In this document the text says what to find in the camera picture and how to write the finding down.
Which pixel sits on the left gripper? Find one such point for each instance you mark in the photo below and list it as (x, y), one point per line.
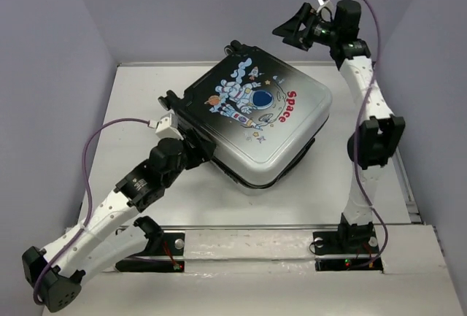
(203, 152)

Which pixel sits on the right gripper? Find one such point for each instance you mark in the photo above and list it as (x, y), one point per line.
(290, 30)

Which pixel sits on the black and white suitcase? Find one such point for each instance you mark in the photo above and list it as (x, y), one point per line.
(261, 114)

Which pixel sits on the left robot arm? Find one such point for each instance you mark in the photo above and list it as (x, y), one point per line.
(116, 228)

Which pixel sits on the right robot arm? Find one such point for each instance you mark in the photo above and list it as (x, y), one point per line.
(377, 129)

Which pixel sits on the white cardboard front panel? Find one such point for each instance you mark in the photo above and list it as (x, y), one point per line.
(272, 272)

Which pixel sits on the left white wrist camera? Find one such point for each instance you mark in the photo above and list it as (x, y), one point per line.
(166, 127)

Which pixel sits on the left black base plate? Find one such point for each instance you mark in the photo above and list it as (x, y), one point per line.
(168, 257)

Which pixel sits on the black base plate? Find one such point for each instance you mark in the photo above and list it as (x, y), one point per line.
(330, 255)
(168, 257)

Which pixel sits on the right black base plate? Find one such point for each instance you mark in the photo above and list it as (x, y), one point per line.
(330, 255)

